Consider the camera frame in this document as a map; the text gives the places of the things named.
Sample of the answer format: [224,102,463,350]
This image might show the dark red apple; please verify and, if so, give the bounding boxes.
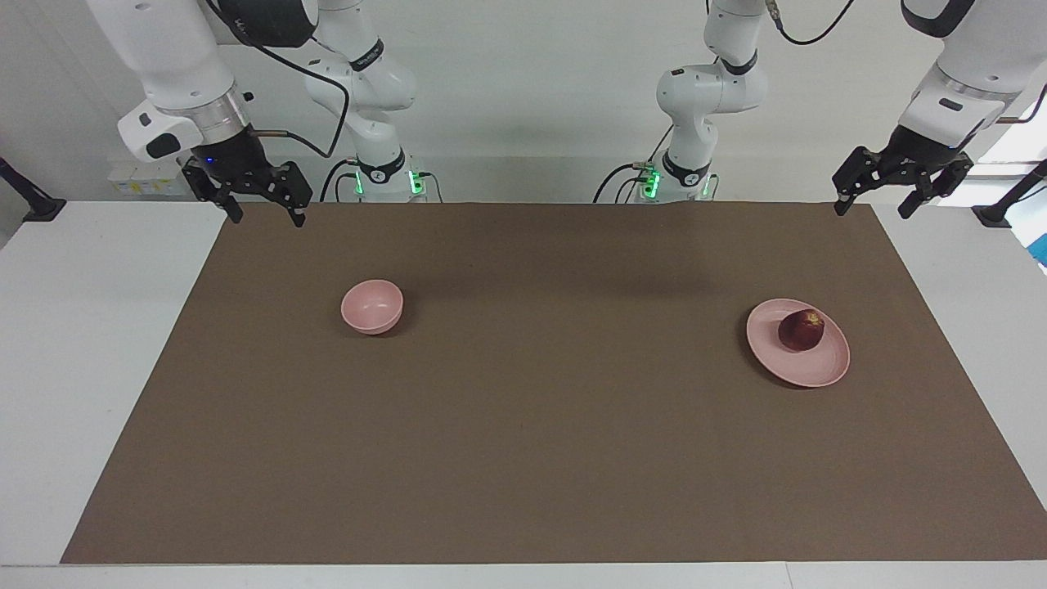
[778,309,825,353]

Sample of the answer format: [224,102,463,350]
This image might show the pink bowl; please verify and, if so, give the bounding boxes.
[341,280,404,335]

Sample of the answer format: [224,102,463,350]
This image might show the pink plate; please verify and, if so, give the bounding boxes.
[746,299,851,389]

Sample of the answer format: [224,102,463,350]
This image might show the black clamp stand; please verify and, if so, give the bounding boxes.
[972,160,1047,228]
[0,155,66,223]

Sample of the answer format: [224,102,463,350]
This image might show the white boxes with yellow labels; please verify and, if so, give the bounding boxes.
[109,160,197,198]

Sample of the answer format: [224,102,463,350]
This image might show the brown table mat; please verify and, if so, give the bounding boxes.
[61,202,1047,565]

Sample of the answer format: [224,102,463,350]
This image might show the black right base cable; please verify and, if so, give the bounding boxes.
[319,160,361,203]

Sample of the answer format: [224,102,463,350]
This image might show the black base cable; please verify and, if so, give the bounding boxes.
[319,160,361,203]
[593,123,676,204]

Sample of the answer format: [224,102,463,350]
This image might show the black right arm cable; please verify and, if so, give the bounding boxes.
[204,0,353,160]

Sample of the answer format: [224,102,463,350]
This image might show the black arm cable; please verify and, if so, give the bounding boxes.
[769,0,1047,125]
[204,0,353,160]

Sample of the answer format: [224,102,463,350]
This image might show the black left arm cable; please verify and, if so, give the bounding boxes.
[769,0,1047,125]

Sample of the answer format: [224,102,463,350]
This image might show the black left base cable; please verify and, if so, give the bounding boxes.
[593,123,676,204]

